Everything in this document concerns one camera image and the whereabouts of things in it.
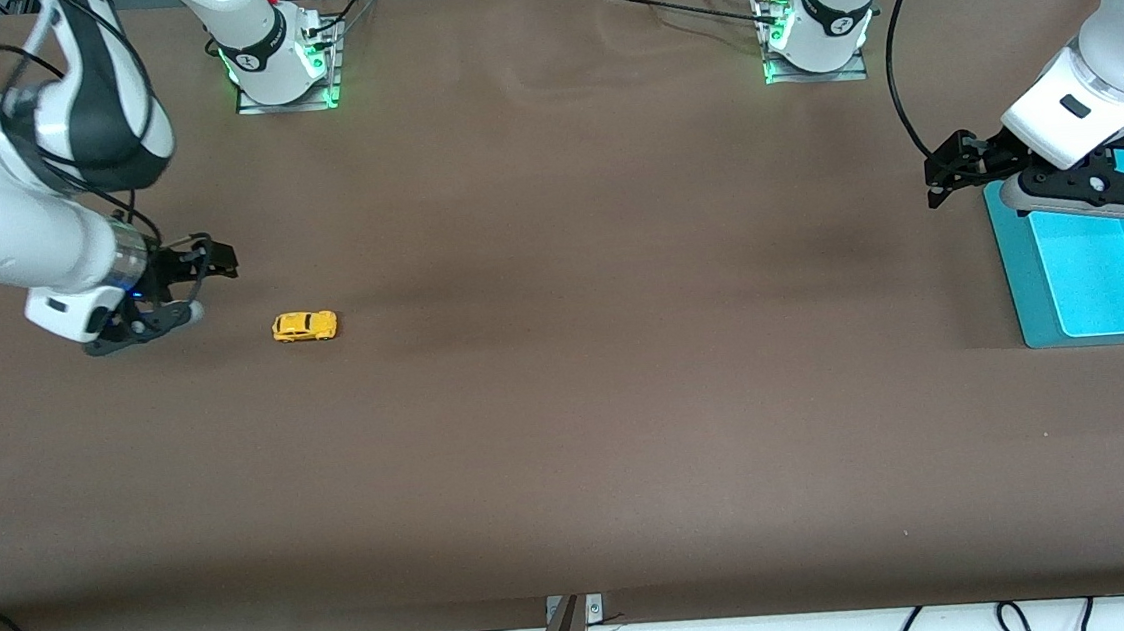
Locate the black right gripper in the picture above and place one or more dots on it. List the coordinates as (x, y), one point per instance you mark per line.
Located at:
(169, 270)

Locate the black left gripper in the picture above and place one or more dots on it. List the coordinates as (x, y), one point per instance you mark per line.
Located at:
(974, 161)

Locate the yellow toy beetle car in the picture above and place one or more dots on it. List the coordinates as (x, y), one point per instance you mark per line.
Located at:
(304, 326)

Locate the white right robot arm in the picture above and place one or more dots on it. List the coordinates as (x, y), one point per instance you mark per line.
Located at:
(4, 229)

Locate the teal plastic bin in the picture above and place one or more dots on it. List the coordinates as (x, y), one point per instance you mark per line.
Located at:
(1091, 284)

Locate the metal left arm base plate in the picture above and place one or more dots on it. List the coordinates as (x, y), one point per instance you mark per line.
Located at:
(819, 77)

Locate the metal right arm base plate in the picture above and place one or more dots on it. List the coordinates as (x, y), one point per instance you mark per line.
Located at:
(290, 106)

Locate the small metal table bracket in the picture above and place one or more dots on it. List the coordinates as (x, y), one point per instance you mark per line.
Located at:
(593, 608)

